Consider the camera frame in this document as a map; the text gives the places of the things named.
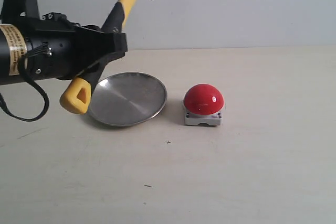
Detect red dome push button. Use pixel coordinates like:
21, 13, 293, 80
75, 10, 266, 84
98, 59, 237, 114
183, 83, 225, 126

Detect yellow black claw hammer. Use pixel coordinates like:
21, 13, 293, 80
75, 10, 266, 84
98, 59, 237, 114
60, 0, 136, 114

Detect round stainless steel plate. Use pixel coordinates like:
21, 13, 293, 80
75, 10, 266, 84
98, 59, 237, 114
87, 72, 167, 127

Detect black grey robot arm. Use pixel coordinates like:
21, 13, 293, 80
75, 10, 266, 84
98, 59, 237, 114
1, 10, 128, 96

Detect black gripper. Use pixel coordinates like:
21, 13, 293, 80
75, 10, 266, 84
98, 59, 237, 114
15, 13, 128, 95

